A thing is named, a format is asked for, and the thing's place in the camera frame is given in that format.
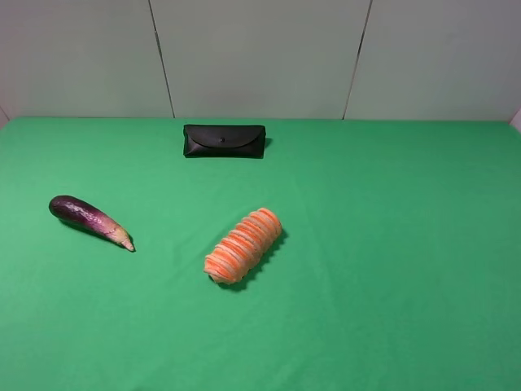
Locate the purple eggplant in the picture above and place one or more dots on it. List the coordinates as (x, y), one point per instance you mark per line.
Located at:
(77, 212)

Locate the green table cloth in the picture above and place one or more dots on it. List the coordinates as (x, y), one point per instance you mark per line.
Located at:
(398, 266)

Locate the orange sliced bread loaf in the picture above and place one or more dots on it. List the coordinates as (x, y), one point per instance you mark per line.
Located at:
(243, 247)

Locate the black glasses case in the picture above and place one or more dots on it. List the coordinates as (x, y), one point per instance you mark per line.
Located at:
(244, 141)

